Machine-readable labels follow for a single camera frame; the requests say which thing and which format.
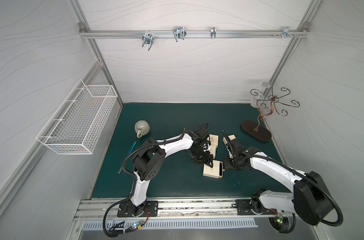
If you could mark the cream jewelry box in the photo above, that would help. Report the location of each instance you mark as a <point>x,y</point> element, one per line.
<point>230,137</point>
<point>215,172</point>
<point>212,150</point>
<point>214,140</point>

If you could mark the cream jewelry box top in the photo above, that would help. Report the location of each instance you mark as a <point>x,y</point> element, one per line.
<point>230,137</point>

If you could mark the aluminium crossbar rail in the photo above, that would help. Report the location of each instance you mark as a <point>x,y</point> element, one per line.
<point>190,34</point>

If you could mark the metal clamp bracket small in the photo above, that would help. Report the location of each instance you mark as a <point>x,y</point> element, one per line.
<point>213,32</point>

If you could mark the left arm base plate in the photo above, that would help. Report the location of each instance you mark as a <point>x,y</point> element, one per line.
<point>128,210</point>

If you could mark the metal jewelry tree stand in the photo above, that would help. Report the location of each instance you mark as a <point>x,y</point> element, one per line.
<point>265,101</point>

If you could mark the grey ribbed ceramic mug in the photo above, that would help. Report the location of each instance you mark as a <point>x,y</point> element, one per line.
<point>142,128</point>

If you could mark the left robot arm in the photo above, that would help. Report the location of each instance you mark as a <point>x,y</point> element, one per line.
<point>145,162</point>

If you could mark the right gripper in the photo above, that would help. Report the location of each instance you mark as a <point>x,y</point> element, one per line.
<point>234,160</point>

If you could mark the metal clamp bracket middle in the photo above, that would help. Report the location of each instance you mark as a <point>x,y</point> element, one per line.
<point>179,33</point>

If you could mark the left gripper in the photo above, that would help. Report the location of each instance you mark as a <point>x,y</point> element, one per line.
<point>202,153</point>

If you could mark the metal clamp bracket left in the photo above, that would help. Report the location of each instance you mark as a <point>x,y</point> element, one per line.
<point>147,39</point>

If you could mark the white wire basket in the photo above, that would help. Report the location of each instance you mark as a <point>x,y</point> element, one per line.
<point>76,126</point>

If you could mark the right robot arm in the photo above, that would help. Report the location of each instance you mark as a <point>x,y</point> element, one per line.
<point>307,196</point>

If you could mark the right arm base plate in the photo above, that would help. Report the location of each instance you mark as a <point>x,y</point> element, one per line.
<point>249,207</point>

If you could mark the cream jewelry box front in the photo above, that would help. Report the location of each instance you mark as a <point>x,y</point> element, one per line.
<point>215,172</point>

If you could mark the metal clamp bracket right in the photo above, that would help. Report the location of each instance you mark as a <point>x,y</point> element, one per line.
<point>285,34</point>

